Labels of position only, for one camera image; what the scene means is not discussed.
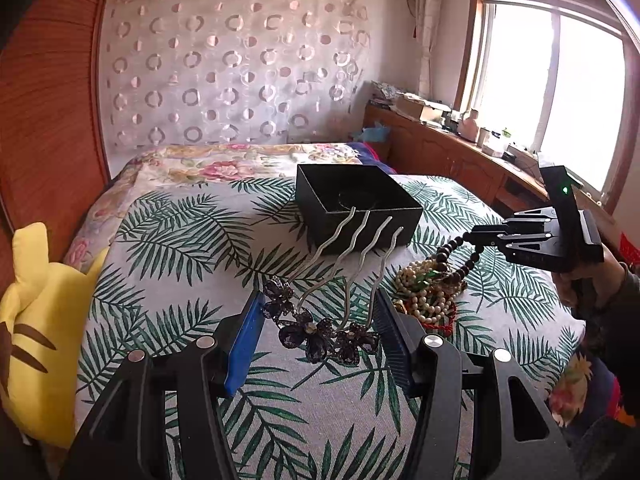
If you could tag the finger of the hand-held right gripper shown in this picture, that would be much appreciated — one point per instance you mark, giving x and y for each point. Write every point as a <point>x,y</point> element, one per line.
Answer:
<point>532,219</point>
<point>520,246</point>

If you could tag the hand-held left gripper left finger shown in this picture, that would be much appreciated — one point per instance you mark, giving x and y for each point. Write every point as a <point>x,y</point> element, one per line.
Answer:
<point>244,347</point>

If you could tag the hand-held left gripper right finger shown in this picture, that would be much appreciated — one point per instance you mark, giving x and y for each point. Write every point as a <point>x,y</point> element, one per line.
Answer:
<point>394,330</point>

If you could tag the dark flower metal hair comb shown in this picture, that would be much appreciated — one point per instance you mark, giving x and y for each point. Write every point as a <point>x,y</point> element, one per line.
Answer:
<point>312,332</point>

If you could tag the black box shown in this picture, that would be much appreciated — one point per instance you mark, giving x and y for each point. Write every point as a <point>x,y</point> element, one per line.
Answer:
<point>320,187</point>

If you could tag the person's right forearm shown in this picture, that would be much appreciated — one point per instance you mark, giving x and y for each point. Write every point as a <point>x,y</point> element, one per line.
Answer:
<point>622,300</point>

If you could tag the person's right hand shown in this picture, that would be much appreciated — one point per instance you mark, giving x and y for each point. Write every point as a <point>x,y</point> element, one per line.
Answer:
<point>592,285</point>

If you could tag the white cup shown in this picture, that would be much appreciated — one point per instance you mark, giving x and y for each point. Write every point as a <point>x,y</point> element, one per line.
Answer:
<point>484,136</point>

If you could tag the wooden cabinet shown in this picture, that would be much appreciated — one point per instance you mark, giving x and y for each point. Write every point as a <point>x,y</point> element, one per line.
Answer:
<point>450,152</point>

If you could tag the pale pink jug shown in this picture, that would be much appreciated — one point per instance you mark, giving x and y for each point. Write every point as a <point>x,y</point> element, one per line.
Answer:
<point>470,124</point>

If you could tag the green leaf print bedsheet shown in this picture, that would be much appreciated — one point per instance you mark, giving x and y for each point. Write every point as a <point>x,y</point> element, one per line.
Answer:
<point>190,240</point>

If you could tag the window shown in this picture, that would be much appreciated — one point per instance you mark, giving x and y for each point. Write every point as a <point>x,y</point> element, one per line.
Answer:
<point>555,85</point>

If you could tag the cardboard box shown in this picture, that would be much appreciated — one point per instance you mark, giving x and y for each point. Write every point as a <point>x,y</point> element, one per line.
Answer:
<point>420,109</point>

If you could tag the blue plastic bag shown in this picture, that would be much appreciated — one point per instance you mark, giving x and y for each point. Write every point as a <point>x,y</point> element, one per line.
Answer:
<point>371,133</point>

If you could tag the yellow plush pillow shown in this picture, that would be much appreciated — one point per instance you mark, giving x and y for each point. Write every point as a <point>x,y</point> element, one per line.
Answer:
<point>35,340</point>

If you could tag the white curtain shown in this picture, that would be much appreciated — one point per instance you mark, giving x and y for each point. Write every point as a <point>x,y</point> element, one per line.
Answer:
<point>429,30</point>

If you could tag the circle pattern lace cloth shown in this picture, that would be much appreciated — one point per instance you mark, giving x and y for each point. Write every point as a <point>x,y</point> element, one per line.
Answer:
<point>230,65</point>

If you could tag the wooden headboard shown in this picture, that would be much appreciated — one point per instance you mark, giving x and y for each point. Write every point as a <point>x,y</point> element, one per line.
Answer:
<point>47,110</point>

